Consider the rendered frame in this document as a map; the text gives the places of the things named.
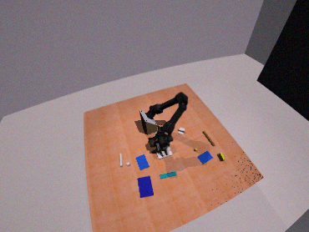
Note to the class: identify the teal flat plate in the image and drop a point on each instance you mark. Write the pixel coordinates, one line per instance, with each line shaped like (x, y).
(168, 175)

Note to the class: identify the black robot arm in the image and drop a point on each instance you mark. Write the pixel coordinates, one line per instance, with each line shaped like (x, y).
(169, 126)

